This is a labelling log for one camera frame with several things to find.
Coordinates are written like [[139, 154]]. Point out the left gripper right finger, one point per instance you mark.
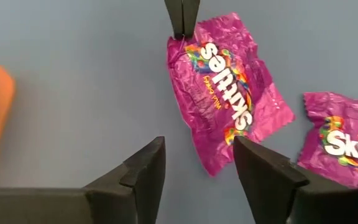
[[291, 199]]

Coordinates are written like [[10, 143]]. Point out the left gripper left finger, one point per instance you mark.
[[104, 205]]

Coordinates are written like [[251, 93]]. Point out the purple Skittles candy packet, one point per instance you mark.
[[222, 93], [346, 140]]

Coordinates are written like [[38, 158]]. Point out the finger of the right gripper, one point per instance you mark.
[[190, 15], [174, 15]]

